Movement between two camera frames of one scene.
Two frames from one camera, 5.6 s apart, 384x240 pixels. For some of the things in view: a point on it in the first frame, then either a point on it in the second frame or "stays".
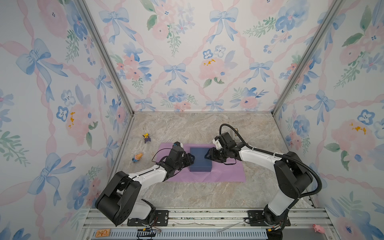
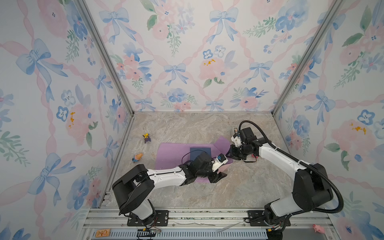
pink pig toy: x=317 y=228 stays
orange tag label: x=102 y=233 stays
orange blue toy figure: x=137 y=157 stays
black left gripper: x=191 y=161 -> x=216 y=177
